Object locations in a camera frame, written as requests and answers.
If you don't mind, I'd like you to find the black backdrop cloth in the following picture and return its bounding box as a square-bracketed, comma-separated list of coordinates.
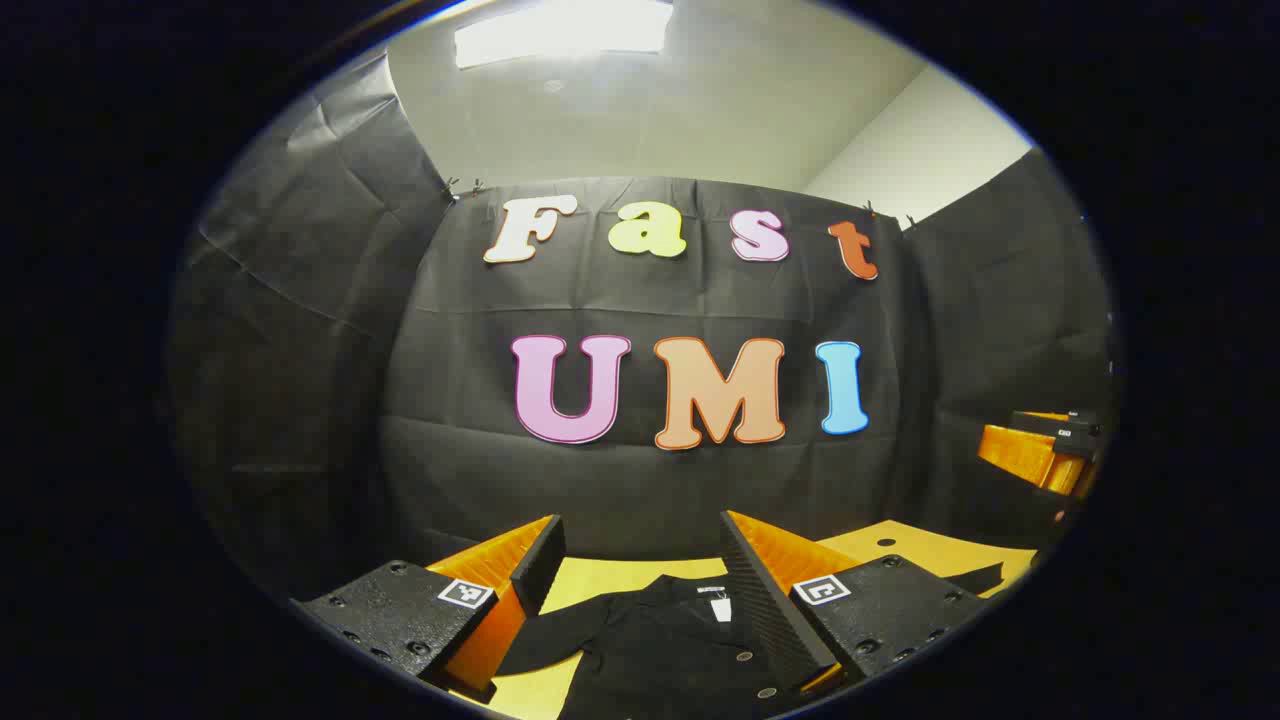
[165, 50, 1116, 601]

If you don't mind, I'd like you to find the black button shirt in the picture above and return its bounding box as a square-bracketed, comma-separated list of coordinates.
[495, 562, 1006, 720]

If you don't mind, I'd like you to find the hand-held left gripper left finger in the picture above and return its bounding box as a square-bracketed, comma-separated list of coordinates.
[290, 514, 567, 705]

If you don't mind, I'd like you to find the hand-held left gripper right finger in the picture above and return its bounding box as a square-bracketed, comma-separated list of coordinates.
[718, 510, 1004, 701]

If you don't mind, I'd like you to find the ceiling light panel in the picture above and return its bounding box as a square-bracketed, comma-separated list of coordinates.
[453, 0, 674, 69]

